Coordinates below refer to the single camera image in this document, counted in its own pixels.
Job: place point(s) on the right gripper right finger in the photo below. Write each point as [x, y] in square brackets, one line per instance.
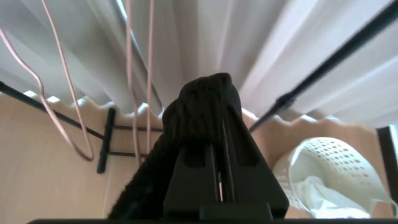
[255, 183]

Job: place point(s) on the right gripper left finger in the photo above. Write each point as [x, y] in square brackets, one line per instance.
[192, 180]

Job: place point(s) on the black garment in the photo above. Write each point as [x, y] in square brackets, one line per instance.
[199, 102]

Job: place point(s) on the pink clothes hanger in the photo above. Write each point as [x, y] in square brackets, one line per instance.
[88, 159]
[129, 37]

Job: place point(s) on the white laundry basket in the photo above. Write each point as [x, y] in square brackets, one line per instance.
[342, 158]

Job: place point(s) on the black clothes rack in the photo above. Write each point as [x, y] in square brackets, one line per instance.
[107, 140]

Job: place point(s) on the white garment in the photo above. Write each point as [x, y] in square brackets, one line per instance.
[323, 199]

